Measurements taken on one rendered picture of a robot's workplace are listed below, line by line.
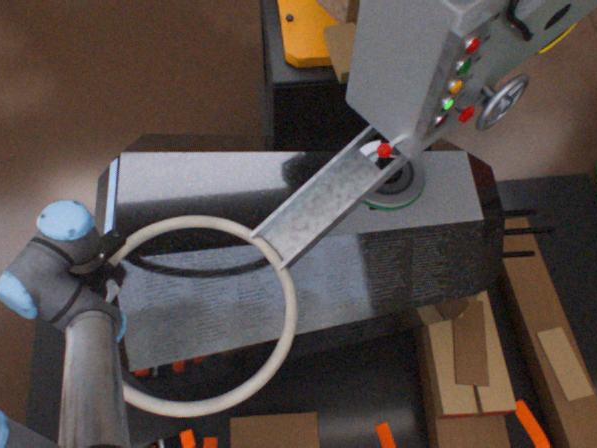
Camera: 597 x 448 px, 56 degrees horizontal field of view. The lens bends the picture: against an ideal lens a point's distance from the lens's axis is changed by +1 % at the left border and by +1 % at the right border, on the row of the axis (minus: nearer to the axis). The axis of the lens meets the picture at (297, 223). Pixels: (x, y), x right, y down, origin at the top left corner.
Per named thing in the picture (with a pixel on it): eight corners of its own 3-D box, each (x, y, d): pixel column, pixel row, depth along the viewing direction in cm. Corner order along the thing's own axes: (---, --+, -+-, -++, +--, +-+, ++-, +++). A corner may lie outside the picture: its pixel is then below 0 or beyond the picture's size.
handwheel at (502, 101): (484, 85, 135) (506, 39, 122) (517, 111, 132) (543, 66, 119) (441, 118, 131) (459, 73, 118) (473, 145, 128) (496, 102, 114)
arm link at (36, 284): (50, 326, 100) (91, 270, 106) (-9, 289, 96) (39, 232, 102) (36, 327, 108) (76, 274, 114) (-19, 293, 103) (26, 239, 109)
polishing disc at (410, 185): (436, 196, 154) (437, 194, 153) (363, 215, 151) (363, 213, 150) (407, 135, 163) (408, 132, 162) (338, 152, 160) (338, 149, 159)
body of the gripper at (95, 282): (70, 292, 128) (55, 270, 118) (89, 260, 132) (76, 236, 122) (101, 303, 127) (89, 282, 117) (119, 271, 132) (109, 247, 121)
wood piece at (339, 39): (323, 38, 188) (323, 26, 183) (351, 33, 189) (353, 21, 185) (339, 83, 179) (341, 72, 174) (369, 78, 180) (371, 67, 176)
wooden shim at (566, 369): (534, 334, 210) (536, 333, 209) (559, 327, 212) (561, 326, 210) (566, 401, 200) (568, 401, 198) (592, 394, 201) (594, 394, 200)
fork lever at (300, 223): (441, 52, 147) (442, 41, 143) (497, 97, 141) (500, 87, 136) (245, 230, 144) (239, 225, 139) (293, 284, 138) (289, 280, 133)
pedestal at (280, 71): (257, 86, 278) (248, -47, 212) (388, 76, 282) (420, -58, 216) (269, 202, 248) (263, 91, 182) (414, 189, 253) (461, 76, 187)
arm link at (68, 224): (23, 227, 103) (57, 186, 108) (43, 257, 114) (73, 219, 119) (67, 248, 102) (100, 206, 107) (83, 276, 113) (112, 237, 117)
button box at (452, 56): (439, 114, 118) (482, 5, 93) (449, 122, 117) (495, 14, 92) (412, 134, 116) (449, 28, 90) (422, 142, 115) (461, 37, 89)
